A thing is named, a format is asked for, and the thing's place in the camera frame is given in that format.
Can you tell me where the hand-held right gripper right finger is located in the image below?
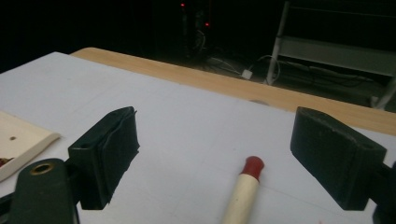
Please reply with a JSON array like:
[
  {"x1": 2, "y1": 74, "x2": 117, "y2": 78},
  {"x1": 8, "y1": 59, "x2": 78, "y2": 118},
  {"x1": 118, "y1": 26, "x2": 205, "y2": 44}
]
[{"x1": 290, "y1": 105, "x2": 388, "y2": 212}]

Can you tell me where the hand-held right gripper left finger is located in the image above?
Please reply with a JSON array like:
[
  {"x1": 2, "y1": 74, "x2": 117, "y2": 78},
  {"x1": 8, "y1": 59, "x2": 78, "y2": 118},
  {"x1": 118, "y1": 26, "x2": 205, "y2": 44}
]
[{"x1": 67, "y1": 105, "x2": 140, "y2": 211}]

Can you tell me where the white brush with red-tipped handle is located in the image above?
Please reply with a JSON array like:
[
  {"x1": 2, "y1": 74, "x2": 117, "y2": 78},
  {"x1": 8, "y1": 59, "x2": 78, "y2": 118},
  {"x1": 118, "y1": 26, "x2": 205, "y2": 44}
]
[{"x1": 221, "y1": 155, "x2": 265, "y2": 224}]

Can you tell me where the white metal desk frame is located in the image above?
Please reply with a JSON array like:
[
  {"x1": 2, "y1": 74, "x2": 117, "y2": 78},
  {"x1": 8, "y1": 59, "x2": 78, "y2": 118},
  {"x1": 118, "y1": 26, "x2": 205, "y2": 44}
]
[{"x1": 263, "y1": 0, "x2": 396, "y2": 110}]

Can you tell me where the tangle of floor cables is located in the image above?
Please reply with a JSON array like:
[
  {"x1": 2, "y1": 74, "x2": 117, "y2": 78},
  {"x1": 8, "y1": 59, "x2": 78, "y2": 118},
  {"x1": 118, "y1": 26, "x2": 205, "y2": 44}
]
[{"x1": 181, "y1": 27, "x2": 281, "y2": 87}]

